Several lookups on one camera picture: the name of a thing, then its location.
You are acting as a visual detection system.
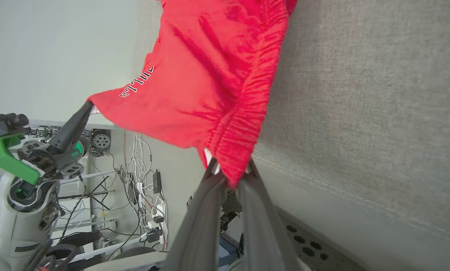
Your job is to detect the grey fabric sofa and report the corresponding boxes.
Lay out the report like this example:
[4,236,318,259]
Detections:
[135,0,450,271]

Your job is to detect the grey gear wheel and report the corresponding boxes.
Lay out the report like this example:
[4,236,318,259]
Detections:
[91,130,112,152]

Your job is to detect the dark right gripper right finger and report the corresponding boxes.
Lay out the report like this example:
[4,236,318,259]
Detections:
[236,160,301,271]

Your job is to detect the white power strip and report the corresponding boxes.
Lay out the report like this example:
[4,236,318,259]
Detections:
[135,183,169,241]

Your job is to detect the red sports shorts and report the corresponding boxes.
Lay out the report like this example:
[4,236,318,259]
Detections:
[87,0,298,189]

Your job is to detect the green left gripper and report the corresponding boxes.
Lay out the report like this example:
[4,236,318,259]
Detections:
[0,101,94,185]

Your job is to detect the black power adapter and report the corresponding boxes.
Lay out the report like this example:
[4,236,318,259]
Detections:
[153,169,163,195]

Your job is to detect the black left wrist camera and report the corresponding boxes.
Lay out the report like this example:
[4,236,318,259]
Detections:
[0,113,30,140]

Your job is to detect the black tripod stand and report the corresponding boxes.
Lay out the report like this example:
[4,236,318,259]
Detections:
[58,175,116,211]

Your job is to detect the white cable bundle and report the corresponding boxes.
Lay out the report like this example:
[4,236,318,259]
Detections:
[123,132,154,189]

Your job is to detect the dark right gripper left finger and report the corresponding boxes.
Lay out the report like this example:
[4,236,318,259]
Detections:
[165,158,227,271]

